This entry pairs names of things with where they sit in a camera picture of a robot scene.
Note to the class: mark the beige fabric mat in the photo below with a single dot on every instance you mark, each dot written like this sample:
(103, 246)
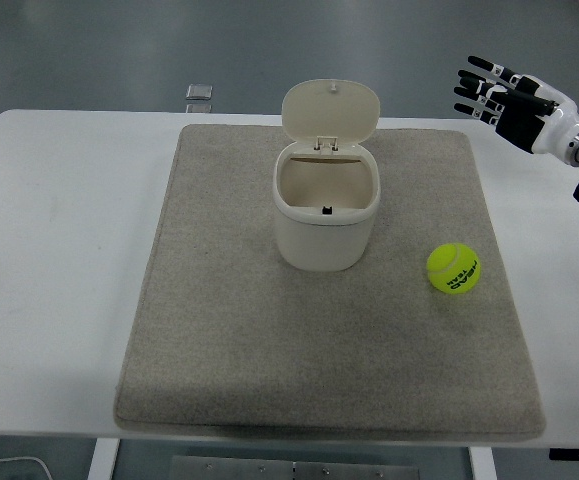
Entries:
(279, 340)

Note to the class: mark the grey metal plate with screws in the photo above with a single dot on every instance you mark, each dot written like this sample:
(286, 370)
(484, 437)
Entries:
(294, 470)

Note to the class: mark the yellow tennis ball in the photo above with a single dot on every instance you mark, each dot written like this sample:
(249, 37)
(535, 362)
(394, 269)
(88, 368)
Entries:
(453, 269)

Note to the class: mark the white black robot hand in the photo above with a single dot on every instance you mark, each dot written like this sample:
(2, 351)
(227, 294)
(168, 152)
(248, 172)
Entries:
(551, 117)

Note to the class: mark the white table leg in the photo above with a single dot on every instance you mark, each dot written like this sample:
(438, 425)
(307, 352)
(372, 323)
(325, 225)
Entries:
(481, 464)
(103, 460)

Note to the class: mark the silver floor plate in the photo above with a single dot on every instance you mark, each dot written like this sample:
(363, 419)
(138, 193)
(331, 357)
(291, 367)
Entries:
(198, 108)
(199, 91)

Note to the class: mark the cream lidded plastic box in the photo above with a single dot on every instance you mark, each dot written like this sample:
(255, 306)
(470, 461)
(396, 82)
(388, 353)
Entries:
(325, 235)

